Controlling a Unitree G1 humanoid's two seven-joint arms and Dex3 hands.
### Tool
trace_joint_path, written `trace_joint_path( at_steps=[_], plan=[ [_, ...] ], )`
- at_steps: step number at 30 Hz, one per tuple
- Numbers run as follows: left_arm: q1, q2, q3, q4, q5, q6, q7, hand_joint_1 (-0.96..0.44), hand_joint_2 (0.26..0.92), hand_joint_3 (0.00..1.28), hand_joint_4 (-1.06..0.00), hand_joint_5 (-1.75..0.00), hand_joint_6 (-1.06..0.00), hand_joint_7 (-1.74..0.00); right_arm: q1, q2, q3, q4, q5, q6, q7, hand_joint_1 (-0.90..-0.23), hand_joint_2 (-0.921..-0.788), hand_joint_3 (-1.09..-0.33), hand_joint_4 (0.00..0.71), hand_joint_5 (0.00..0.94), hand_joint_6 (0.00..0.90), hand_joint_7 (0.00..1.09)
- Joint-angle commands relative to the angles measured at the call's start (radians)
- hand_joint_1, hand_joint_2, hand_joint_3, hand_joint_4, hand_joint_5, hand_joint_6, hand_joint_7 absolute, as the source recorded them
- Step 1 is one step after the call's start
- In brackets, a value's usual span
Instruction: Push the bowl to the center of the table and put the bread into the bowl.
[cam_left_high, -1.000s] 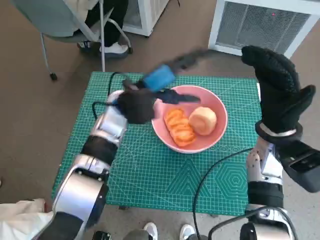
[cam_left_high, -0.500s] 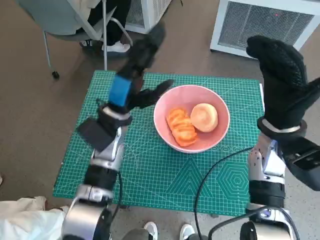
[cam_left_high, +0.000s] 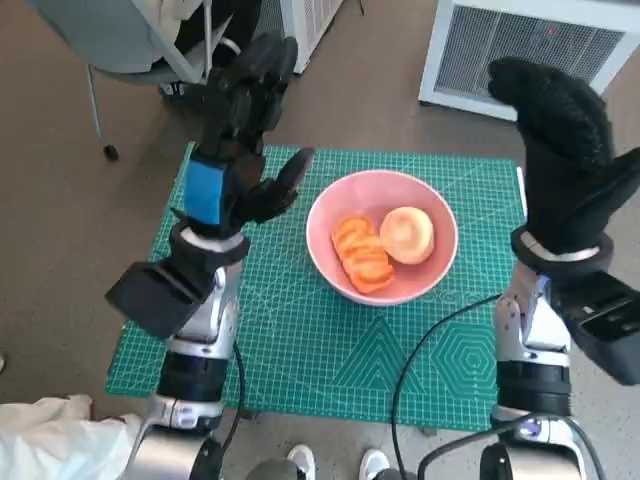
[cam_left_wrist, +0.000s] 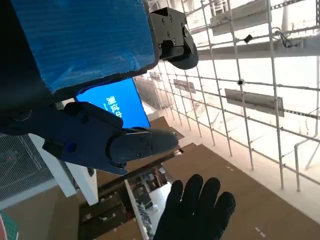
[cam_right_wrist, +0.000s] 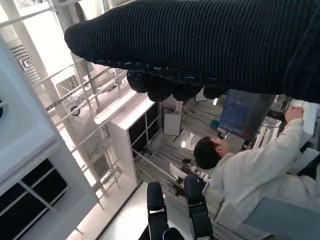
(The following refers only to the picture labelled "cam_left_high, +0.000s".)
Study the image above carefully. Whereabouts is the green cutting mat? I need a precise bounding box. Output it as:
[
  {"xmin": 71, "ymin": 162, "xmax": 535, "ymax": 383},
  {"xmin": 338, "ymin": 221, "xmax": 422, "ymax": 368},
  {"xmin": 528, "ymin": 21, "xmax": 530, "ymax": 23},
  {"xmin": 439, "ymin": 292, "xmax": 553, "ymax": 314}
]
[{"xmin": 103, "ymin": 143, "xmax": 526, "ymax": 432}]

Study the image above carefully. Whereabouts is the person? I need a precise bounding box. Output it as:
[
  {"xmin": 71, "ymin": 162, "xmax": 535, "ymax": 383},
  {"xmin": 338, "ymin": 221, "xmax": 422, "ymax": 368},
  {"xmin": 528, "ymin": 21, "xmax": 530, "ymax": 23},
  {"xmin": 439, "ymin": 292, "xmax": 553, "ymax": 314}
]
[{"xmin": 159, "ymin": 0, "xmax": 264, "ymax": 96}]

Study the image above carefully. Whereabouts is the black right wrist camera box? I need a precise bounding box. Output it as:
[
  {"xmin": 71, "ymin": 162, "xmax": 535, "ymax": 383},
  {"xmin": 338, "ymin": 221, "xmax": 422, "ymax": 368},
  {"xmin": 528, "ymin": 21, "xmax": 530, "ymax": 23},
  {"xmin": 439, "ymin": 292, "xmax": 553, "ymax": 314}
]
[{"xmin": 549, "ymin": 272, "xmax": 640, "ymax": 386}]

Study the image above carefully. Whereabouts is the round toy bread bun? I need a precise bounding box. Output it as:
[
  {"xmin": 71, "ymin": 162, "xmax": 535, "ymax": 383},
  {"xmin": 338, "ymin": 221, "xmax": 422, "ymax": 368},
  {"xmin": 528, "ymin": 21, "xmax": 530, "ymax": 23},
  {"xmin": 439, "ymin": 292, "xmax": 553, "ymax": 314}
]
[{"xmin": 378, "ymin": 206, "xmax": 435, "ymax": 265}]

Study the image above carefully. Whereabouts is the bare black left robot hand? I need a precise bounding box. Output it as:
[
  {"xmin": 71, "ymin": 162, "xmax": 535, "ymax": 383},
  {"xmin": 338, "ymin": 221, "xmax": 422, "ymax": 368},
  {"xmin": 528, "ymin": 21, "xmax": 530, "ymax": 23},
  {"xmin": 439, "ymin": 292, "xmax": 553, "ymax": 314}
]
[{"xmin": 169, "ymin": 30, "xmax": 316, "ymax": 241}]

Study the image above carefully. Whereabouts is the long striped toy bread loaf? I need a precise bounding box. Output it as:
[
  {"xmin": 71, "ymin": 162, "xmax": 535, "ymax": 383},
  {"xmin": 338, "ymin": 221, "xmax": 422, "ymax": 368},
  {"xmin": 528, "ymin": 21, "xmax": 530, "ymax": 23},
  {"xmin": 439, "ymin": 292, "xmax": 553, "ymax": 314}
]
[{"xmin": 331, "ymin": 214, "xmax": 396, "ymax": 295}]

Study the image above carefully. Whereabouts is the grey office chair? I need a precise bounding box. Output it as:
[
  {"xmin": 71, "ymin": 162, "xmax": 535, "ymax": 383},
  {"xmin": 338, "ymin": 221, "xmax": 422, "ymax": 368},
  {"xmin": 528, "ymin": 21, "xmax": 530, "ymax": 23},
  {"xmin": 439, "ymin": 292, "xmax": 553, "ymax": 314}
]
[{"xmin": 29, "ymin": 0, "xmax": 241, "ymax": 161}]

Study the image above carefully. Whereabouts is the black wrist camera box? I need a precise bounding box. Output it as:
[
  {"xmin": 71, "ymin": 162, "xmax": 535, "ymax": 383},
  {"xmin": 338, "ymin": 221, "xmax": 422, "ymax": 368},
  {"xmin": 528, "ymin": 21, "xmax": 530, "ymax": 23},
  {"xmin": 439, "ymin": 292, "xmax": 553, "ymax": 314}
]
[
  {"xmin": 103, "ymin": 259, "xmax": 221, "ymax": 340},
  {"xmin": 549, "ymin": 272, "xmax": 640, "ymax": 386}
]

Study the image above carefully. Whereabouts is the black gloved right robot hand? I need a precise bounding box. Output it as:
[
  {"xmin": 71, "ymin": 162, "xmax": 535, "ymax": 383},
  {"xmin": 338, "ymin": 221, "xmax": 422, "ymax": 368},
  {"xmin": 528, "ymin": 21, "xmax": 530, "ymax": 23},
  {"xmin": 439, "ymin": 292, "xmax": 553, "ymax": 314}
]
[{"xmin": 487, "ymin": 56, "xmax": 640, "ymax": 259}]

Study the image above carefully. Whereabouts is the large white mesh enclosure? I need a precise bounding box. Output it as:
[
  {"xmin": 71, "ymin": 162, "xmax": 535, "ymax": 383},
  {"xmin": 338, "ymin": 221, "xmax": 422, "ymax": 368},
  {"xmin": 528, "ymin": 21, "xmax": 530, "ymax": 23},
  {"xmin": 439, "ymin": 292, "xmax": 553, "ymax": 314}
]
[{"xmin": 418, "ymin": 0, "xmax": 640, "ymax": 122}]

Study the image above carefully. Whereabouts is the pink bowl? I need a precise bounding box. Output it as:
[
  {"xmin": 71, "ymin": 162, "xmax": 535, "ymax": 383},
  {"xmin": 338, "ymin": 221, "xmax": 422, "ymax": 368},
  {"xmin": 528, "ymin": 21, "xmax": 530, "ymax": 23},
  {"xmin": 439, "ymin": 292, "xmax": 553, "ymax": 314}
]
[{"xmin": 305, "ymin": 169, "xmax": 460, "ymax": 307}]

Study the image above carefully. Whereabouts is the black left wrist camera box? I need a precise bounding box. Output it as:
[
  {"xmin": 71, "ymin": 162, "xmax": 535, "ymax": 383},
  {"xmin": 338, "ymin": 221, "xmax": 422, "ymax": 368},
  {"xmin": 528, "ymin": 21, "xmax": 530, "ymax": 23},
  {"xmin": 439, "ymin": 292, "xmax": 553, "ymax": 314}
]
[{"xmin": 103, "ymin": 259, "xmax": 221, "ymax": 340}]

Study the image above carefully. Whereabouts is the white shoe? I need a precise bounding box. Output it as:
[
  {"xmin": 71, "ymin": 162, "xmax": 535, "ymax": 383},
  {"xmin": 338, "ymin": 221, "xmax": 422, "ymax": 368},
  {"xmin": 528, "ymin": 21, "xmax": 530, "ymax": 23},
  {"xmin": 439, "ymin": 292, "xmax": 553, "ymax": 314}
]
[
  {"xmin": 358, "ymin": 448, "xmax": 389, "ymax": 480},
  {"xmin": 285, "ymin": 443, "xmax": 317, "ymax": 480}
]

